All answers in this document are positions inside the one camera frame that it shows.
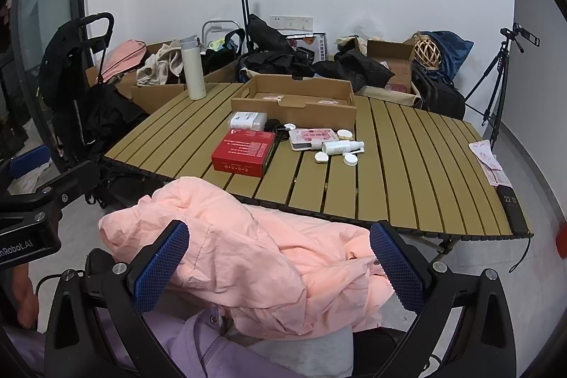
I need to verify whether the cardboard tray box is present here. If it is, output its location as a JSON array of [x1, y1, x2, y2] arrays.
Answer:
[[230, 74, 358, 131]]

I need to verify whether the black cable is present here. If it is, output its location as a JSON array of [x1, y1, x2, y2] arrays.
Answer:
[[509, 233, 532, 272]]

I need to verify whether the white rectangular box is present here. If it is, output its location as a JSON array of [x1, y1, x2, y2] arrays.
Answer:
[[229, 111, 268, 131]]

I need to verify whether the pink printed packet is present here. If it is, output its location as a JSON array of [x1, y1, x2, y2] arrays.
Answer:
[[289, 128, 339, 151]]

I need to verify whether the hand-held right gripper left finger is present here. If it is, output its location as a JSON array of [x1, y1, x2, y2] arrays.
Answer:
[[44, 220, 191, 378]]

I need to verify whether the red box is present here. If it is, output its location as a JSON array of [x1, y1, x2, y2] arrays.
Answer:
[[211, 128, 281, 177]]

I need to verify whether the black backpack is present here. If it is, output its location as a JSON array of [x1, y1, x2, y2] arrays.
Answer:
[[412, 63, 467, 119]]

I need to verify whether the white thermos bottle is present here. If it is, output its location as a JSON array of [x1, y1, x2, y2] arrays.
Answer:
[[179, 35, 207, 101]]

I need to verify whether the beige cloth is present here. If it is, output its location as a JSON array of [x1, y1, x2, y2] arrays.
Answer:
[[136, 41, 187, 86]]

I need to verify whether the black cloth bag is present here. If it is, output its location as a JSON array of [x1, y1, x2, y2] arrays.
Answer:
[[312, 49, 396, 89]]

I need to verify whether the open cardboard box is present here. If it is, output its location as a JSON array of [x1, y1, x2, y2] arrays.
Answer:
[[365, 39, 417, 93]]

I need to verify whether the white wall socket strip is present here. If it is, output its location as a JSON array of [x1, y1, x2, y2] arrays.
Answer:
[[271, 16, 314, 29]]

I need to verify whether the black jacket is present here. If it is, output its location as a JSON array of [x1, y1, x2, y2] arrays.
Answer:
[[239, 14, 315, 78]]

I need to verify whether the red object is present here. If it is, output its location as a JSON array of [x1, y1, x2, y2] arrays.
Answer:
[[555, 221, 567, 260]]

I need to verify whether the large cardboard box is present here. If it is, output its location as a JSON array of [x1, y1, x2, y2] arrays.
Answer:
[[86, 41, 242, 113]]

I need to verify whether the black camera tripod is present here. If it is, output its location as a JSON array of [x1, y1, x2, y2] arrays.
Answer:
[[464, 24, 540, 151]]

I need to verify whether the grey cloth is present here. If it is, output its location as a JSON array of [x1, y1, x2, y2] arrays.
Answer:
[[246, 327, 355, 378]]

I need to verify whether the black stroller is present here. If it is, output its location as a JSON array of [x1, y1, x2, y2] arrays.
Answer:
[[38, 12, 147, 206]]

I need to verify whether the white spray bottle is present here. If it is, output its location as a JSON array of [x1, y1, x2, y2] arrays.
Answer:
[[310, 140, 365, 155]]

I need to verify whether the white printed carton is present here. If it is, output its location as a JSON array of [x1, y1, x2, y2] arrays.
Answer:
[[287, 32, 327, 62]]

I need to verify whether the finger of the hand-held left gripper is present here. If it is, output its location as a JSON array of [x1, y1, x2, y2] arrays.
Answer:
[[27, 160, 102, 210], [0, 145, 51, 184]]

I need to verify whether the black smartphone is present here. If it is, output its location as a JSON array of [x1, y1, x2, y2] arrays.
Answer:
[[495, 184, 530, 233]]

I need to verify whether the pink jacket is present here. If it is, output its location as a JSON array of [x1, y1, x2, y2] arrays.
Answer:
[[98, 176, 396, 340]]

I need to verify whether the pink bag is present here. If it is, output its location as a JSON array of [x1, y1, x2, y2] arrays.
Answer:
[[98, 40, 148, 84]]

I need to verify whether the lavender garment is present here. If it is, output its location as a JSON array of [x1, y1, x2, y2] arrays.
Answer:
[[4, 307, 306, 378]]

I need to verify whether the dark bag with blue strap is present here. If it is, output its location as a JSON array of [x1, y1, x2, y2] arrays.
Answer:
[[204, 28, 246, 73]]

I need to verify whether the person's left forearm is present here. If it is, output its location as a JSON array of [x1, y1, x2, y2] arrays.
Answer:
[[9, 265, 38, 332]]

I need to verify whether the woven wicker ball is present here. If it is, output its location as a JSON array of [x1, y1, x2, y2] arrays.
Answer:
[[413, 32, 444, 71]]

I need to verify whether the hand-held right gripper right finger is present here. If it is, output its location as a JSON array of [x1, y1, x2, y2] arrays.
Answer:
[[369, 221, 517, 378]]

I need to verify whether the white metal frame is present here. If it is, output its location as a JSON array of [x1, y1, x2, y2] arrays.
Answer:
[[201, 20, 242, 46]]

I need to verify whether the black hair scrunchie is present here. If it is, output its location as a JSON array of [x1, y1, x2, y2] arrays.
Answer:
[[265, 119, 291, 140]]

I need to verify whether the black trolley handle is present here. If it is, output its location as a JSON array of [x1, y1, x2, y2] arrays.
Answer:
[[231, 0, 258, 51]]

